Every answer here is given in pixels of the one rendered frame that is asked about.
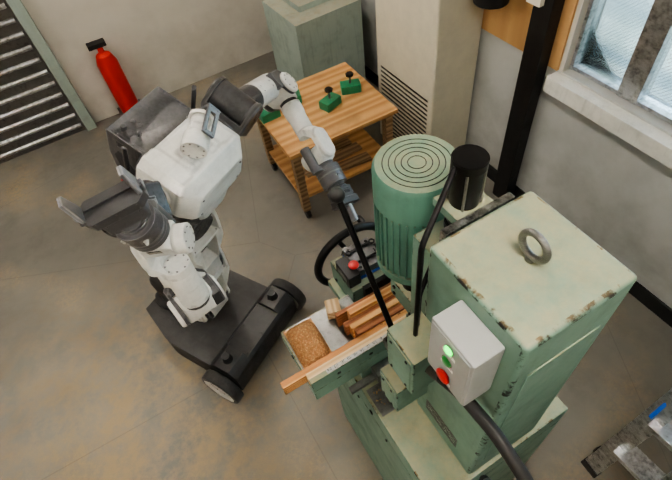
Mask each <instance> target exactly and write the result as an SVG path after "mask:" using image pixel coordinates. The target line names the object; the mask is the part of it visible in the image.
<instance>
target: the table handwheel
mask: <svg viewBox="0 0 672 480"><path fill-rule="evenodd" d="M353 226H354V229H355V231H356V233H357V232H360V231H364V230H373V231H375V222H360V223H357V224H354V225H353ZM349 236H350V234H349V232H348V229H347V228H345V229H343V230H342V231H340V232H339V233H337V234H336V235H335V236H334V237H332V238H331V239H330V240H329V241H328V242H327V243H326V244H325V246H324V247H323V248H322V249H321V251H320V253H319V254H318V256H317V258H316V261H315V265H314V274H315V277H316V279H317V280H318V281H319V282H320V283H321V284H323V285H326V286H329V284H328V280H330V279H331V278H327V277H325V276H324V274H323V271H322V269H323V264H324V261H325V259H326V258H327V256H328V255H329V253H330V252H331V251H332V249H333V248H334V247H335V246H336V245H337V244H338V245H339V246H340V247H341V248H343V247H349V246H351V245H349V246H346V245H345V244H344V243H343V242H342V240H344V239H345V238H347V237H349Z"/></svg>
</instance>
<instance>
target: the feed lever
mask: <svg viewBox="0 0 672 480"><path fill-rule="evenodd" d="M329 199H330V200H331V201H332V202H333V203H337V205H338V207H339V210H340V212H341V215H342V217H343V219H344V222H345V224H346V227H347V229H348V232H349V234H350V236H351V239H352V241H353V244H354V246H355V248H356V251H357V253H358V256H359V258H360V261H361V263H362V265H363V268H364V270H365V273H366V275H367V277H368V280H369V282H370V285H371V287H372V290H373V292H374V294H375V297H376V299H377V302H378V304H379V306H380V309H381V311H382V314H383V316H384V318H385V321H386V323H387V326H388V328H389V327H391V326H393V325H394V324H393V322H392V319H391V317H390V314H389V312H388V309H387V307H386V304H385V302H384V300H383V297H382V295H381V292H380V290H379V287H378V285H377V282H376V280H375V278H374V275H373V273H372V270H371V268H370V265H369V263H368V260H367V258H366V256H365V253H364V251H363V248H362V246H361V243H360V241H359V238H358V236H357V234H356V231H355V229H354V226H353V224H352V221H351V219H350V216H349V214H348V212H347V209H346V207H345V204H344V202H343V200H344V199H345V191H344V190H343V189H342V188H341V187H333V188H332V189H331V190H330V191H329ZM383 343H384V346H385V348H386V350H387V352H388V344H387V336H386V337H384V338H383Z"/></svg>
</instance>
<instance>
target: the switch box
mask: <svg viewBox="0 0 672 480"><path fill-rule="evenodd" d="M445 344H448V345H449V346H450V347H451V349H452V350H453V353H454V356H451V357H452V358H453V359H454V360H455V363H454V362H453V361H452V360H451V358H450V357H449V356H448V355H447V354H446V353H445V351H444V350H443V349H442V348H443V347H444V346H445ZM504 351H505V347H504V346H503V344H502V343H501V342H500V341H499V340H498V339H497V338H496V337H495V336H494V334H493V333H492V332H491V331H490V330H489V329H488V328H487V327H486V326H485V325H484V323H483V322H482V321H481V320H480V319H479V318H478V317H477V316H476V315H475V313H474V312H473V311H472V310H471V309H470V308H469V307H468V306H467V305H466V303H465V302H464V301H463V300H460V301H458V302H457V303H455V304H453V305H452V306H450V307H449V308H447V309H445V310H444V311H442V312H440V313H439V314H437V315H435V316H434V317H433V318H432V324H431V333H430V342H429V351H428V362H429V364H430V365H431V366H432V367H433V369H434V370H435V371H436V369H437V368H441V369H443V370H444V371H445V372H446V373H447V375H448V377H449V386H450V388H449V387H448V385H446V386H447V387H448V388H449V390H450V391H451V392H452V394H453V395H454V396H455V398H456V399H457V400H458V401H459V403H460V404H461V405H463V406H465V405H467V404H468V403H470V402H471V401H473V400H474V399H476V398H477V397H479V396H480V395H482V394H483V393H484V392H486V391H487V390H489V389H490V387H491V384H492V382H493V379H494V377H495V374H496V372H497V369H498V366H499V364H500V361H501V359H502V356H503V354H504ZM443 354H445V355H446V356H447V357H448V358H449V359H450V361H451V363H452V368H450V369H451V371H452V372H453V374H452V373H451V372H450V371H449V370H448V368H447V367H446V366H445V365H444V364H443V362H442V361H441V357H442V355H443Z"/></svg>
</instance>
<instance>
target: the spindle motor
mask: <svg viewBox="0 0 672 480"><path fill-rule="evenodd" d="M454 149H455V148H454V147H453V146H452V145H450V144H449V143H448V142H446V141H444V140H442V139H440V138H438V137H435V136H431V135H425V134H410V135H404V136H400V137H397V138H395V139H393V140H391V141H389V142H387V143H386V144H385V145H383V146H382V147H381V148H380V150H379V151H378V152H377V154H376V155H375V157H374V159H373V161H372V165H371V174H372V190H373V205H374V221H375V238H376V256H377V262H378V265H379V267H380V269H381V270H382V272H383V273H384V274H385V275H386V276H387V277H388V278H390V279H391V280H393V281H395V282H397V283H399V284H402V285H407V286H411V280H412V253H413V235H414V234H416V233H418V232H420V231H421V230H423V229H425V228H426V227H427V224H428V222H429V220H430V217H431V215H432V213H433V210H434V208H435V206H434V205H433V197H435V196H437V195H439V194H441V192H442V189H443V187H444V185H445V182H446V180H447V178H448V175H449V169H450V160H451V153H452V151H453V150H454Z"/></svg>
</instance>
